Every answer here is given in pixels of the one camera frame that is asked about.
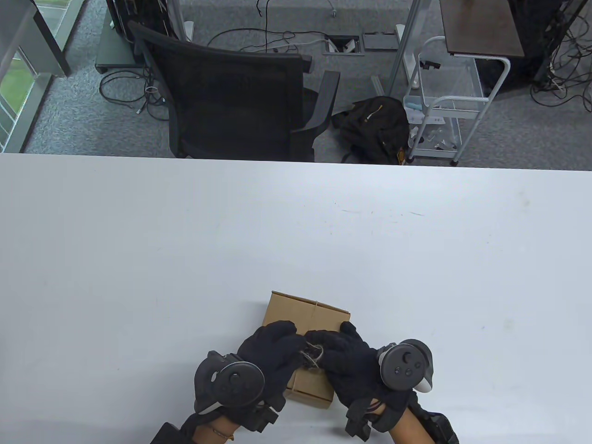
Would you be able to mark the person's right forearm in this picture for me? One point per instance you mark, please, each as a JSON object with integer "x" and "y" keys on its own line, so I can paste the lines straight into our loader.
{"x": 411, "y": 430}

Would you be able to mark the grey and white hand controller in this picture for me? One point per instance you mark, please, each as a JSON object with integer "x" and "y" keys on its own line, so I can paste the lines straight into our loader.
{"x": 231, "y": 381}
{"x": 407, "y": 365}

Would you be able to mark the open floor socket box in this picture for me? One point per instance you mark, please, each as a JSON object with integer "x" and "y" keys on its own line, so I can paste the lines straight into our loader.
{"x": 343, "y": 45}

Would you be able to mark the brown cardboard box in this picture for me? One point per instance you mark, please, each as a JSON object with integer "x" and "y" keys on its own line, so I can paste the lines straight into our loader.
{"x": 296, "y": 310}

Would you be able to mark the black backpack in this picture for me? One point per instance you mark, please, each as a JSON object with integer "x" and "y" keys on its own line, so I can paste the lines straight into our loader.
{"x": 374, "y": 125}

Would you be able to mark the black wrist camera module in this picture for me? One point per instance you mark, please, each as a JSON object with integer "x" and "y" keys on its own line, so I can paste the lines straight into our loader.
{"x": 263, "y": 416}
{"x": 358, "y": 423}

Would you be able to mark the grey metal base plate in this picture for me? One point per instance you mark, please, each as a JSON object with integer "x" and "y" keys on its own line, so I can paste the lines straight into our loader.
{"x": 113, "y": 51}

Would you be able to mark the black wrist-worn sensor box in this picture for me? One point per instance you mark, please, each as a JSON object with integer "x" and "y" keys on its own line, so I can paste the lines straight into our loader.
{"x": 441, "y": 428}
{"x": 166, "y": 434}

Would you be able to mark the person's right hand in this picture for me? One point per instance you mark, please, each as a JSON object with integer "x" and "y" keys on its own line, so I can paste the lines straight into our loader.
{"x": 351, "y": 365}

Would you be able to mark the aluminium frame post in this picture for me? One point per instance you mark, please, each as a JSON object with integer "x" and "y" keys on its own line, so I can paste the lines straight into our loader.
{"x": 404, "y": 46}

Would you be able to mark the person's left forearm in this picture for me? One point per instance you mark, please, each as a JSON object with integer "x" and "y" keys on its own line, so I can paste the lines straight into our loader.
{"x": 210, "y": 430}

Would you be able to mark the black mesh office chair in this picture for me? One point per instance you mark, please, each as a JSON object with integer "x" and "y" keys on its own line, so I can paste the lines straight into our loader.
{"x": 231, "y": 101}

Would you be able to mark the black equipment rack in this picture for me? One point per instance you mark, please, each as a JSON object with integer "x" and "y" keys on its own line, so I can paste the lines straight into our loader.
{"x": 536, "y": 37}
{"x": 138, "y": 14}

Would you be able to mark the brown wooden side desk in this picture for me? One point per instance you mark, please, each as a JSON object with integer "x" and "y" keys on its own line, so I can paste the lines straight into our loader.
{"x": 481, "y": 27}

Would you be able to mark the person's left hand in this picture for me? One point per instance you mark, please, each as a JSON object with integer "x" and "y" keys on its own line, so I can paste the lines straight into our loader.
{"x": 273, "y": 347}

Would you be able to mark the grey floor plate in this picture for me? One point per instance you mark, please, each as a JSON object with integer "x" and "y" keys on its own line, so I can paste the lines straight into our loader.
{"x": 379, "y": 41}

